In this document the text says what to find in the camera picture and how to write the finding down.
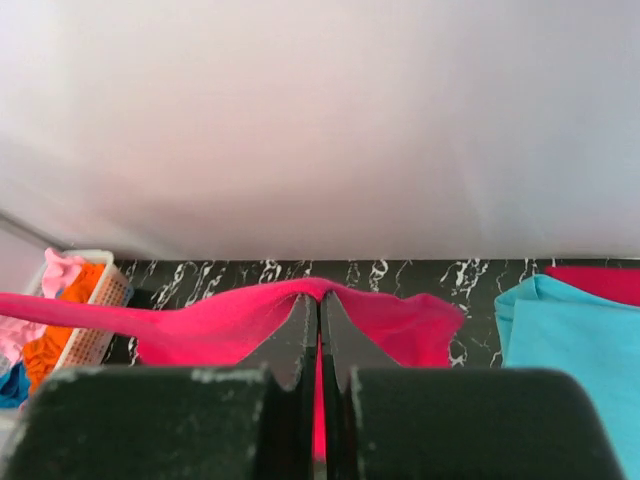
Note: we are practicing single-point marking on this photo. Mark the folded red t shirt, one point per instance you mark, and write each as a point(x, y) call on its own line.
point(614, 284)

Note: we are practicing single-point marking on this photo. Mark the black marble pattern mat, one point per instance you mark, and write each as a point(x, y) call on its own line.
point(470, 284)

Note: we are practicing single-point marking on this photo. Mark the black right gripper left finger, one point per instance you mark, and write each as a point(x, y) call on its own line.
point(285, 448)

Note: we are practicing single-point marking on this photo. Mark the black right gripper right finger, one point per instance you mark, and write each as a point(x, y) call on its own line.
point(343, 346)

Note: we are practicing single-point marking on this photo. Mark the folded cyan t shirt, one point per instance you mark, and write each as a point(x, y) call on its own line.
point(546, 323)

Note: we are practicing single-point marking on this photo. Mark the light pink t shirt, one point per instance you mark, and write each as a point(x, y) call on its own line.
point(60, 272)

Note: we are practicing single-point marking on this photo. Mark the magenta t shirt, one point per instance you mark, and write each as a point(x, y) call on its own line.
point(225, 328)

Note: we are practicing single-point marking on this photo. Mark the blue t shirt in basket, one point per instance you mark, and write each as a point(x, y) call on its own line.
point(15, 387)

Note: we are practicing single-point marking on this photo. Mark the orange t shirt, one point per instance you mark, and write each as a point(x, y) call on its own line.
point(40, 356)

